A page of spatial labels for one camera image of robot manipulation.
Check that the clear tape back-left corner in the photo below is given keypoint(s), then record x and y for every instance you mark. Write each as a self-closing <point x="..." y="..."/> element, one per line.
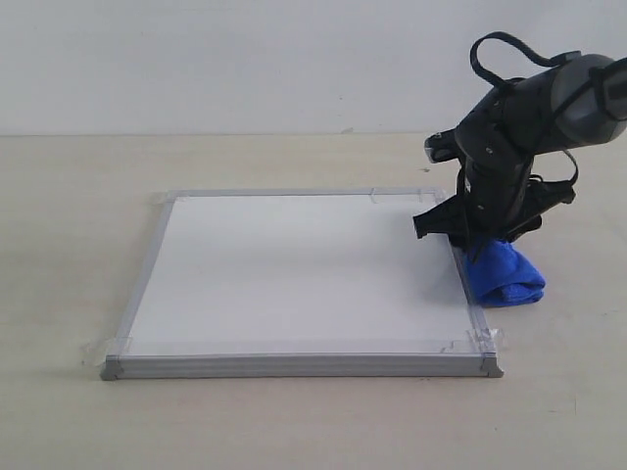
<point x="160" y="198"/>

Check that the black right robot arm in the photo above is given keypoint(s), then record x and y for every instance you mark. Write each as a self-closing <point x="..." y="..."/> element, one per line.
<point x="579" y="104"/>

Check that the clear tape front-left corner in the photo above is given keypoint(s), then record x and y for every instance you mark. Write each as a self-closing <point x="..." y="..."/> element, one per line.
<point x="95" y="353"/>

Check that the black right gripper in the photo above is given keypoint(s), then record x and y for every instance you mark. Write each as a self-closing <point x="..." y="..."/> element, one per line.
<point x="493" y="200"/>

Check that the blue microfibre cloth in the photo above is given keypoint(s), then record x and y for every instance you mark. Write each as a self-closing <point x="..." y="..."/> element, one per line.
<point x="500" y="276"/>

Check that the white board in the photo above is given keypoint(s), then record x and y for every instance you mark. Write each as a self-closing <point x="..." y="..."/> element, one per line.
<point x="296" y="283"/>

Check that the clear tape back-right corner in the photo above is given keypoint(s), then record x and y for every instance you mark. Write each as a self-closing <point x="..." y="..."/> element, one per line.
<point x="412" y="196"/>

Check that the clear tape front-right corner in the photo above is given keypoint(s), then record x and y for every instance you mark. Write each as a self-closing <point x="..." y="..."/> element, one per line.
<point x="477" y="341"/>

